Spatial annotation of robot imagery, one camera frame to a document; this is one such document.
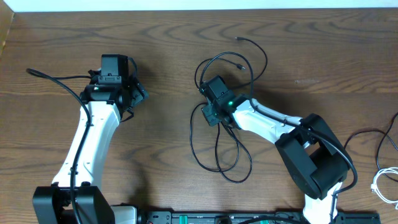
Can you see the wooden side panel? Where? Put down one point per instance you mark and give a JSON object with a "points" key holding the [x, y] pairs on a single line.
{"points": [[6, 18]]}

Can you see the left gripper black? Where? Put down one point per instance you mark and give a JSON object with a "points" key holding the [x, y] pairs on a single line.
{"points": [[139, 93]]}

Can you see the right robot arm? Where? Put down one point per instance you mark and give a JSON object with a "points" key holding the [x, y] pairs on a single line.
{"points": [[314, 158]]}

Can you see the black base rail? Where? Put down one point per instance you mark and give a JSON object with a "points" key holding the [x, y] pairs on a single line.
{"points": [[217, 217]]}

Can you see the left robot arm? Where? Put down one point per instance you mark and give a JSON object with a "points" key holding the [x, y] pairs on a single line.
{"points": [[74, 195]]}

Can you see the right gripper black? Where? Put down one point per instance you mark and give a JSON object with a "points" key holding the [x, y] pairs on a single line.
{"points": [[211, 120]]}

